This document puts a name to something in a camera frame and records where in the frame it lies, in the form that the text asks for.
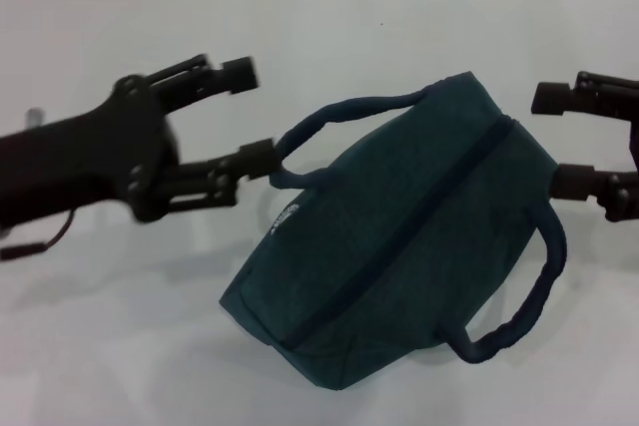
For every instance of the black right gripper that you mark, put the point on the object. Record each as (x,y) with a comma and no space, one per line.
(634,144)

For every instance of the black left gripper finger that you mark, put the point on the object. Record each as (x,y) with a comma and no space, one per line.
(239,74)
(254,159)

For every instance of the dark teal lunch bag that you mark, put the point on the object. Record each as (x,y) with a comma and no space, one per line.
(379,226)

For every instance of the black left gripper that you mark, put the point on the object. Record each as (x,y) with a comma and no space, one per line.
(75,156)

